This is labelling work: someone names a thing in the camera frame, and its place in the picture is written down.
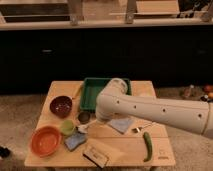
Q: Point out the small metal cup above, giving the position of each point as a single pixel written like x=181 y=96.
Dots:
x=84 y=117

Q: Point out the metal spoon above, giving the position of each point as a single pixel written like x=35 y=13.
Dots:
x=139 y=129

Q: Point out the grey folded cloth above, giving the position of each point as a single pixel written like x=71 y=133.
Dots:
x=121 y=125

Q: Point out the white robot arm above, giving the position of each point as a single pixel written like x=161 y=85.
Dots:
x=192 y=116

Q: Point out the green plastic tray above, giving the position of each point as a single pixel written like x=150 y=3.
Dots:
x=91 y=87

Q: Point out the orange bowl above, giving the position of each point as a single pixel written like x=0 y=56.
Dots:
x=45 y=141

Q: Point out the green chili pepper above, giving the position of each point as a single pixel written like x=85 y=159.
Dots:
x=148 y=142

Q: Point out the blue sponge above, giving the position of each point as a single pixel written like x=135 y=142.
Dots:
x=76 y=139

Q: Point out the white dish brush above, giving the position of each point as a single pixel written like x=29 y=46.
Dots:
x=83 y=127

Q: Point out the wooden block eraser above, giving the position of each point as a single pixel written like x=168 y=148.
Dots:
x=96 y=156

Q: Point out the purple bowl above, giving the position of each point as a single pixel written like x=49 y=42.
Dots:
x=61 y=106

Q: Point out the wooden table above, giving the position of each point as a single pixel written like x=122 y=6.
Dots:
x=128 y=150

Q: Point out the green cup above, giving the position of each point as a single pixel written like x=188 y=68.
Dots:
x=67 y=127

